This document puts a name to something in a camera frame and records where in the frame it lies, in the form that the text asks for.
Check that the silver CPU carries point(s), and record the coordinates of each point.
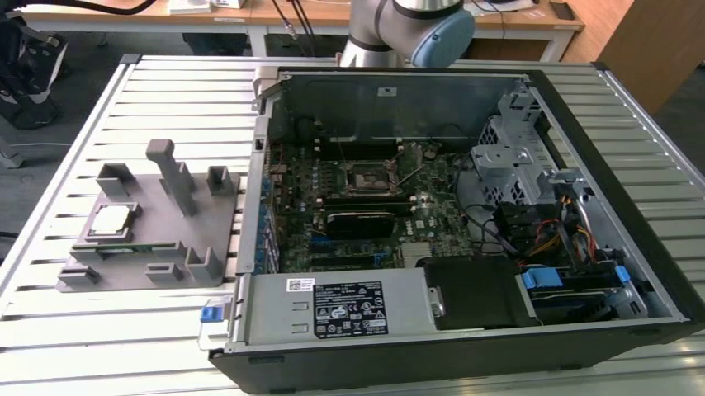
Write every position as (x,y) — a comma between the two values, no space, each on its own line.
(113,218)

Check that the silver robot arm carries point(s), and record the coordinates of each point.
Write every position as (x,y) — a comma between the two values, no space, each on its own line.
(385,24)

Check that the CPU socket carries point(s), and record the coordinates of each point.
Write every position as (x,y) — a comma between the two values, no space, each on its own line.
(366,178)

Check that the black mesh waste bin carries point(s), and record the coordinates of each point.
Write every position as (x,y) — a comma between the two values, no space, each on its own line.
(35,119)

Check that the grey stand foot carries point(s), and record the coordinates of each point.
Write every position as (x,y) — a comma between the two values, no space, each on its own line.
(11,158)

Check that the white box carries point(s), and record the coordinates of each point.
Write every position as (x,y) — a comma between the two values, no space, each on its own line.
(190,6)

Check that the small white device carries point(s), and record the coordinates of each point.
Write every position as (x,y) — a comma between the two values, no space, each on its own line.
(229,3)

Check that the grey parts rack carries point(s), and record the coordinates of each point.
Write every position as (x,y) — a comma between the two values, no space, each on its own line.
(165,231)

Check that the green RAM stick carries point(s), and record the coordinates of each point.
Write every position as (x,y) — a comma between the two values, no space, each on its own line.
(133,248)

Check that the blue case latch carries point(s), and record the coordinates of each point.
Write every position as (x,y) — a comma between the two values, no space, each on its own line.
(212,313)

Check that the RAM slot black clips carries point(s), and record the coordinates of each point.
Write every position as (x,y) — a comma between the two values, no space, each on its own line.
(366,199)

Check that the silver power supply unit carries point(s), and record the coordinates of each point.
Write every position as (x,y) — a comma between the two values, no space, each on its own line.
(265,305)

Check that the black graphics card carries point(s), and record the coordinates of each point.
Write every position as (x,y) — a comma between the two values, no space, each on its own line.
(361,226)

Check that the black expansion slot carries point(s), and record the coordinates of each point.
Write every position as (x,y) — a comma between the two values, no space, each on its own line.
(341,261)

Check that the silver chipset heatsink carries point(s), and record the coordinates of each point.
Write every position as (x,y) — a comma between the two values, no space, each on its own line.
(416,249)

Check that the green motherboard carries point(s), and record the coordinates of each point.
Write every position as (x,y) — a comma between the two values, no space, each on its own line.
(441,231)

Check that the silver metal drive cage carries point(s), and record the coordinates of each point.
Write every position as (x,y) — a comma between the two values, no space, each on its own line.
(499,156)

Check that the black flat device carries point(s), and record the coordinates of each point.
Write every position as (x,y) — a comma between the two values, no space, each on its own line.
(561,10)

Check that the black PC case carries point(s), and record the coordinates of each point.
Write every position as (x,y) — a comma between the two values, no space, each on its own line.
(385,371)

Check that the wooden cabinet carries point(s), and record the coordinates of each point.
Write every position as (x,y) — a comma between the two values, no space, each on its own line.
(661,49)

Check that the hard disk in blue carrier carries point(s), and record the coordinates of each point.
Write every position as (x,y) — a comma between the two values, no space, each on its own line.
(573,307)

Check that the blue bay latch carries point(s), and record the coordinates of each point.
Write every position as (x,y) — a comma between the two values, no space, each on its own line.
(621,274)

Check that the black white-rimmed camera mount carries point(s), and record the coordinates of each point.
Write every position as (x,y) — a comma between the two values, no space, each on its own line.
(47,70)

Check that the wooden desk white frame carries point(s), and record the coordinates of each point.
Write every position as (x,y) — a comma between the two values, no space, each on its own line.
(110,18)

